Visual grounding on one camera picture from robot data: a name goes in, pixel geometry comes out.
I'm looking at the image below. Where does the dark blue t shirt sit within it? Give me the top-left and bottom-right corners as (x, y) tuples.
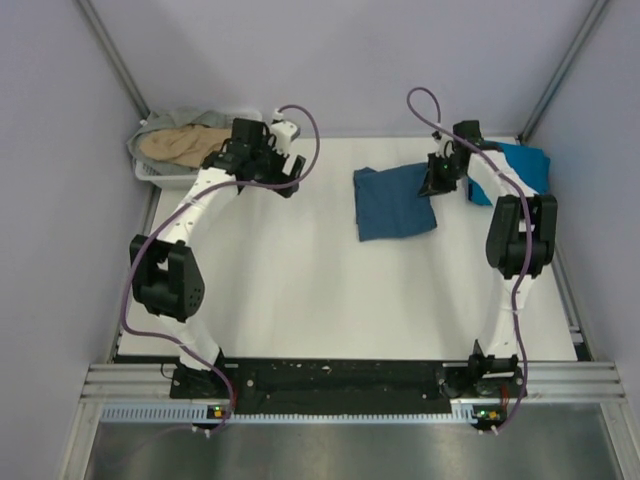
(353, 163), (437, 242)

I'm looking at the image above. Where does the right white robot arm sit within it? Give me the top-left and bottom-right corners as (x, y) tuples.
(419, 120), (558, 398)

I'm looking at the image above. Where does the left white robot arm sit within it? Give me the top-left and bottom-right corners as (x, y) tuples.
(130, 112), (306, 397)

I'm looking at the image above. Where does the beige t shirt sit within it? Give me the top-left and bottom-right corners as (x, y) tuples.
(139, 125), (231, 168)

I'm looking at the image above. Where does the white plastic basket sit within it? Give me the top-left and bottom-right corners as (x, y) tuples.
(127, 107), (262, 189)

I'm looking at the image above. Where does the folded bright blue t shirt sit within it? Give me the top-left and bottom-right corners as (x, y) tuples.
(466, 141), (551, 206)

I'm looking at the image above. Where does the grey t shirt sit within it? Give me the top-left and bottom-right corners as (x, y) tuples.
(127, 107), (235, 175)

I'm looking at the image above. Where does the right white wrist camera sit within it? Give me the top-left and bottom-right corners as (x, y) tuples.
(432, 131), (452, 157)

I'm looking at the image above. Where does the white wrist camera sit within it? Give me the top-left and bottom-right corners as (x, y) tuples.
(432, 131), (452, 157)
(269, 109), (301, 155)

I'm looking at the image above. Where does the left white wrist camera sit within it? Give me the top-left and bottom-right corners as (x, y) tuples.
(269, 109), (301, 155)

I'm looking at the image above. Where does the left aluminium frame post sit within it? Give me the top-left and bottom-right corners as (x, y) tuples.
(73, 0), (150, 119)

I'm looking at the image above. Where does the aluminium frame post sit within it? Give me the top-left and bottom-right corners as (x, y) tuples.
(517, 0), (612, 144)
(73, 0), (150, 119)

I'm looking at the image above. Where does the right aluminium frame post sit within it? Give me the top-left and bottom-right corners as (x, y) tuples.
(517, 0), (612, 144)

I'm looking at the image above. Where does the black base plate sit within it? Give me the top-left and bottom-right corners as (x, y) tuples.
(170, 354), (525, 415)

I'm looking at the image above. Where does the light blue cable duct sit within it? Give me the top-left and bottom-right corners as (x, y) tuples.
(99, 401), (492, 426)

